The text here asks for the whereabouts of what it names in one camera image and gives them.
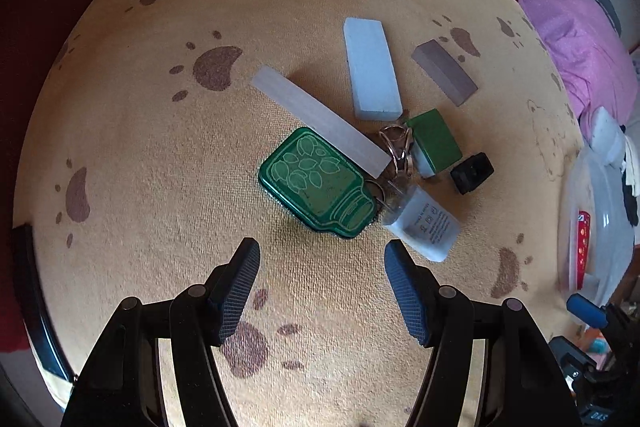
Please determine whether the green tile block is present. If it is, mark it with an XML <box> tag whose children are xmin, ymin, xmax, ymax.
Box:
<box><xmin>404</xmin><ymin>109</ymin><xmax>463</xmax><ymax>179</ymax></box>

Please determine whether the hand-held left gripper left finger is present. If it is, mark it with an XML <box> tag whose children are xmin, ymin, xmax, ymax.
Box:
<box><xmin>60</xmin><ymin>237</ymin><xmax>262</xmax><ymax>427</ymax></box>

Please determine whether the grey-brown block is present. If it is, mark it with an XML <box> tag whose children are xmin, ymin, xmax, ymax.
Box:
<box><xmin>411</xmin><ymin>39</ymin><xmax>479</xmax><ymax>107</ymax></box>

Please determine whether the clear plastic bowl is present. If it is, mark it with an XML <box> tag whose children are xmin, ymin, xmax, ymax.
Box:
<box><xmin>557</xmin><ymin>147</ymin><xmax>640</xmax><ymax>295</ymax></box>

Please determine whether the black and white cloth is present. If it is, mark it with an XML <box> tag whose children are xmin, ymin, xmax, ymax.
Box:
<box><xmin>619</xmin><ymin>122</ymin><xmax>640</xmax><ymax>228</ymax></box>

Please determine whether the translucent white stick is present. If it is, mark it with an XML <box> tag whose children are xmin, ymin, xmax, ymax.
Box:
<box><xmin>250</xmin><ymin>66</ymin><xmax>392</xmax><ymax>172</ymax></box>

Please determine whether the green leaf-print tin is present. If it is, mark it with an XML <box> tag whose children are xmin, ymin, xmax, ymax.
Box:
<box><xmin>258</xmin><ymin>127</ymin><xmax>377</xmax><ymax>240</ymax></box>

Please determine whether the orange packet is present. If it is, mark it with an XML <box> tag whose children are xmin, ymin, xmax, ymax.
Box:
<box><xmin>585</xmin><ymin>329</ymin><xmax>608</xmax><ymax>354</ymax></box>

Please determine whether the bunch of keys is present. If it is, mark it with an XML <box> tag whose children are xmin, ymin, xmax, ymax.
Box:
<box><xmin>361</xmin><ymin>123</ymin><xmax>417</xmax><ymax>218</ymax></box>

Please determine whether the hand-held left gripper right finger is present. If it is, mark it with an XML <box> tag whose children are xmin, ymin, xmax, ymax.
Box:
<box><xmin>384</xmin><ymin>239</ymin><xmax>576</xmax><ymax>427</ymax></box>

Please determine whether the white labelled plastic box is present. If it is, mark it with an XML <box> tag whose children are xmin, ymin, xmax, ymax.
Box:
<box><xmin>381</xmin><ymin>185</ymin><xmax>462</xmax><ymax>263</ymax></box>

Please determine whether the paw-print yellow blanket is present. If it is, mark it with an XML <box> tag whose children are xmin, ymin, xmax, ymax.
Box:
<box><xmin>12</xmin><ymin>0</ymin><xmax>591</xmax><ymax>427</ymax></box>

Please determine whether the pink dotted duvet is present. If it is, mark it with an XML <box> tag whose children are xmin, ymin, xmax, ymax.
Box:
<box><xmin>512</xmin><ymin>0</ymin><xmax>640</xmax><ymax>120</ymax></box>

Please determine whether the small black plastic object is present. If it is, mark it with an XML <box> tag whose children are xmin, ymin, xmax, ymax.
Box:
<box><xmin>450</xmin><ymin>152</ymin><xmax>496</xmax><ymax>195</ymax></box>

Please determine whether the red printed can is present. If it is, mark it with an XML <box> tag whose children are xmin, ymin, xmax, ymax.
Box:
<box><xmin>572</xmin><ymin>209</ymin><xmax>593</xmax><ymax>288</ymax></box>

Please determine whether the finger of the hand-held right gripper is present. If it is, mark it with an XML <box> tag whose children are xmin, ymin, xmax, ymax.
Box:
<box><xmin>566</xmin><ymin>293</ymin><xmax>609</xmax><ymax>331</ymax></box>

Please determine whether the pale blue-white block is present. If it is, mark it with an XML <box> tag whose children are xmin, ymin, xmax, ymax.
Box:
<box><xmin>343</xmin><ymin>17</ymin><xmax>404</xmax><ymax>120</ymax></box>

